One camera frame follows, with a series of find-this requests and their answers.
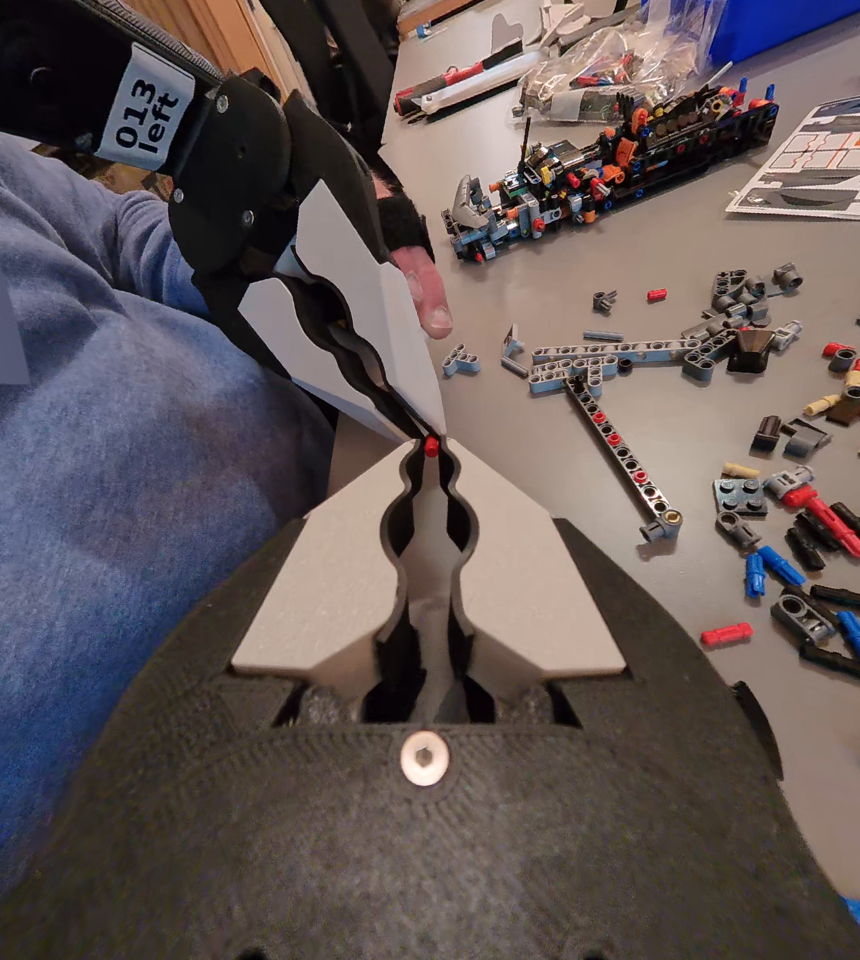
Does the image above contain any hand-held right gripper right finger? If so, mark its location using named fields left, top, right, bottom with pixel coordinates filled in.
left=441, top=437, right=628, bottom=724

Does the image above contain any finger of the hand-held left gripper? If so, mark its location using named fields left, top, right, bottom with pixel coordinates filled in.
left=272, top=178, right=449, bottom=438
left=238, top=276, right=420, bottom=444

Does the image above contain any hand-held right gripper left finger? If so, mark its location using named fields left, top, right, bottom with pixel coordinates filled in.
left=229, top=439, right=431, bottom=724

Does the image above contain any black long lego beam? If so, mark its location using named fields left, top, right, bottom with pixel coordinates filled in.
left=563, top=373, right=685, bottom=543

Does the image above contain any partly built lego model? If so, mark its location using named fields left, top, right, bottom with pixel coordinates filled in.
left=441, top=78, right=781, bottom=265

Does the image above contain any pile of lego pieces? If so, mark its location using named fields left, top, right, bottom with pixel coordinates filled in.
left=441, top=262, right=860, bottom=939

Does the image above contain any white long lego part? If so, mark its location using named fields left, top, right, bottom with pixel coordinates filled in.
left=394, top=48, right=545, bottom=119

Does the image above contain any light grey long lego beam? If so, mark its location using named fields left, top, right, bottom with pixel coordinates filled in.
left=531, top=339, right=703, bottom=363

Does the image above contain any person's left hand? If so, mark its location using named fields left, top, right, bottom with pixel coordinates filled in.
left=391, top=246, right=455, bottom=341

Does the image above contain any person's blue clothing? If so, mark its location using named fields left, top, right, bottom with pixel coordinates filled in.
left=0, top=116, right=341, bottom=901

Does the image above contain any clear plastic bag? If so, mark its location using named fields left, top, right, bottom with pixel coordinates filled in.
left=512, top=11, right=724, bottom=126

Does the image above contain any sticker sheet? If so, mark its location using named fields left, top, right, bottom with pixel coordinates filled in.
left=724, top=88, right=860, bottom=224

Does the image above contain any blue plastic bin with tag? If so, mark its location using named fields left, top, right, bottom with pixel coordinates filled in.
left=707, top=0, right=860, bottom=66

